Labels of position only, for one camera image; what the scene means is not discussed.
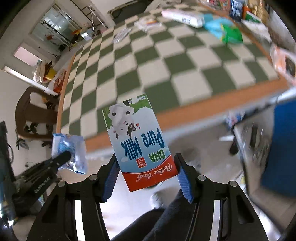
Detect blue white wrapper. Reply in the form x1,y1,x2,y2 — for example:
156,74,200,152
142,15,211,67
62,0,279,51
51,133,88,175

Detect DHA pure milk carton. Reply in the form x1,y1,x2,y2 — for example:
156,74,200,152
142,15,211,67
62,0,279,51
102,94,178,192

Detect white cardboard trash box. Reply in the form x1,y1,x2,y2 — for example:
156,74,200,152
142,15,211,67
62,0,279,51
233,88,295,232

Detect brown wooden chair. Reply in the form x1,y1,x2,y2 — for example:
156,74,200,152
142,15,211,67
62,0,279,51
15,86,59,142

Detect dark trouser legs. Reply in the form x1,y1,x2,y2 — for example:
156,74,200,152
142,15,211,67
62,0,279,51
112,190,195,240

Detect orange cardboard box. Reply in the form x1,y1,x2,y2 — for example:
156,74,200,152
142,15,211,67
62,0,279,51
53,69,66,94

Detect orange white snack packet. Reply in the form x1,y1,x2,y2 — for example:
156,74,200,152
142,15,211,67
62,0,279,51
270,43,295,86

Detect checkered green white mat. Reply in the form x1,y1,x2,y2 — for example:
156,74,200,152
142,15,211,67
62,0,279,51
57,9,288,151

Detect green snack bag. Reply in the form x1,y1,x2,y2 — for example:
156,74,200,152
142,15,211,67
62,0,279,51
221,24,243,44

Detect blue plastic bag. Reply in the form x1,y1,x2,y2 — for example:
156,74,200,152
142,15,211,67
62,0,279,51
203,14,234,40

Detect long white package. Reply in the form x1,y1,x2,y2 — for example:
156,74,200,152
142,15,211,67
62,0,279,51
161,9,204,28

